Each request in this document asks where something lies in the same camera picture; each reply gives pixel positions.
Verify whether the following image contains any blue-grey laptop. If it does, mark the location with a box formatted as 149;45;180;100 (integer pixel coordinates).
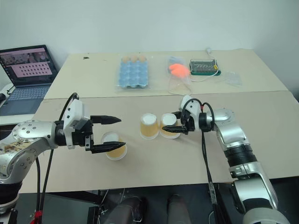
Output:
0;44;59;117

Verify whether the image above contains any orange foam toy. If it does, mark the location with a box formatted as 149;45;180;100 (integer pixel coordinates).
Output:
169;63;189;76

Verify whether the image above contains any blue egg tray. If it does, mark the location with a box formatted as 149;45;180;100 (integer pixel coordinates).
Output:
116;56;150;90

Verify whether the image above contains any white charging cable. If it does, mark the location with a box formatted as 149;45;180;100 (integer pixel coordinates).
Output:
190;47;222;83

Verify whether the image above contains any small clear plastic bag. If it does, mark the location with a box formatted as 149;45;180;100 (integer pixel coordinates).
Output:
219;71;243;87

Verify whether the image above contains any green box with clear lid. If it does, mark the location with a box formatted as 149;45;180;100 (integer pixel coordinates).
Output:
189;58;221;77

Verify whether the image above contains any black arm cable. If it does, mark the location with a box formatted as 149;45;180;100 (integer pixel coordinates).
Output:
181;98;226;224
35;92;79;224

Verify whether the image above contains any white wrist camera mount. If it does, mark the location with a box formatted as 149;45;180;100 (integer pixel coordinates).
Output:
179;94;203;132
62;98;91;150

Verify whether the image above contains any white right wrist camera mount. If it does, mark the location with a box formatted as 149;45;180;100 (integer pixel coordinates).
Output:
179;94;203;132

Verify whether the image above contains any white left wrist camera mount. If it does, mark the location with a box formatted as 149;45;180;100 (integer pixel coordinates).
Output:
62;98;91;150

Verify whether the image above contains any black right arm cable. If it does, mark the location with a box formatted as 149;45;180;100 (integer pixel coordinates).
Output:
181;98;226;224

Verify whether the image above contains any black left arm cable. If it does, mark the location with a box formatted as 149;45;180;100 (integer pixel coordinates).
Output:
35;92;79;224

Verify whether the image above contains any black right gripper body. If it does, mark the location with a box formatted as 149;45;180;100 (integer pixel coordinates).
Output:
180;112;199;135

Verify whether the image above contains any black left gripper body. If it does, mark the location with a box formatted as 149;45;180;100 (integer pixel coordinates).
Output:
71;119;95;153

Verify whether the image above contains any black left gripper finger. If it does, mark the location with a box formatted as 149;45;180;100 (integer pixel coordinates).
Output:
90;115;122;126
91;141;127;154

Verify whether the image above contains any yellow paper cup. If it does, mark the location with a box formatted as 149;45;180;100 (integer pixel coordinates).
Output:
139;113;160;140
159;113;182;140
101;131;128;161

